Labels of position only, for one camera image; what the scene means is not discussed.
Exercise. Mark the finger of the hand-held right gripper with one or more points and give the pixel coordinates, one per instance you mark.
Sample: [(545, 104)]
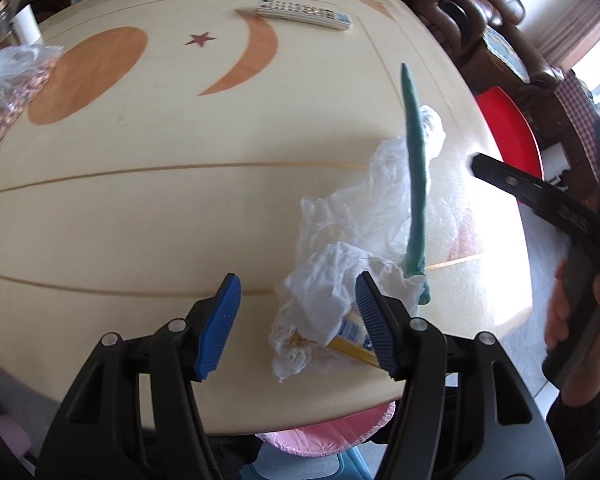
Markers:
[(530, 187)]

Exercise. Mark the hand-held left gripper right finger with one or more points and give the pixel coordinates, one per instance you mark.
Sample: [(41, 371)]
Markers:
[(377, 327)]

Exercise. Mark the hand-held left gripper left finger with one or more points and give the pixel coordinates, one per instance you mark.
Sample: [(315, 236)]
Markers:
[(217, 330)]

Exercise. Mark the yellow snack wrapper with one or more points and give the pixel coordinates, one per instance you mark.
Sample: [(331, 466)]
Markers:
[(350, 340)]

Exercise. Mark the large white tissue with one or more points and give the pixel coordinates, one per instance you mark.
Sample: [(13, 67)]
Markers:
[(330, 285)]

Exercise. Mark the small white tissue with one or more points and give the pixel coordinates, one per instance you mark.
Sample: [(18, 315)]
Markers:
[(295, 355)]

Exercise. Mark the pink trash bin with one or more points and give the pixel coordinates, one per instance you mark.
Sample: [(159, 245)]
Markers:
[(325, 430)]

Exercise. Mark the white plastic bag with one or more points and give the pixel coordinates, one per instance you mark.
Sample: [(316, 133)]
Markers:
[(360, 200)]

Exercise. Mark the person's right forearm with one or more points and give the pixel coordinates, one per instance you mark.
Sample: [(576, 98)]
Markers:
[(575, 425)]

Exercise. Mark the red plastic stool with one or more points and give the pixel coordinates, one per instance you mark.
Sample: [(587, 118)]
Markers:
[(510, 130)]

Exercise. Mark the red checked tablecloth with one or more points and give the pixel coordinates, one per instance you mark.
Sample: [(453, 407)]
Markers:
[(577, 110)]

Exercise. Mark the teal stick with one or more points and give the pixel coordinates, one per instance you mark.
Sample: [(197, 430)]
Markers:
[(416, 160)]

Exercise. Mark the dark grey cloth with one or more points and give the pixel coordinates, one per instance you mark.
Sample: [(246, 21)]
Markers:
[(230, 457)]

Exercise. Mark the window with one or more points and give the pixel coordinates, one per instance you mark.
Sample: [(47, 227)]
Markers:
[(597, 72)]

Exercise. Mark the teal armchair seat cover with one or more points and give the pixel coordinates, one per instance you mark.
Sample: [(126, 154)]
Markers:
[(507, 55)]

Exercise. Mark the pink curtain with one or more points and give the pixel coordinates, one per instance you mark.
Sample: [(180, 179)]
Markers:
[(575, 20)]

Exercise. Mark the pink cloth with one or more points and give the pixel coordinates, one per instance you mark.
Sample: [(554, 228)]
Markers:
[(10, 435)]

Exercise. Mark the white remote control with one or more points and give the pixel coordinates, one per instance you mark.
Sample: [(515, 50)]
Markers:
[(305, 14)]

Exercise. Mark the clear bag of peanuts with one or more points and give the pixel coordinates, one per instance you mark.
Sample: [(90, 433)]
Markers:
[(10, 95)]

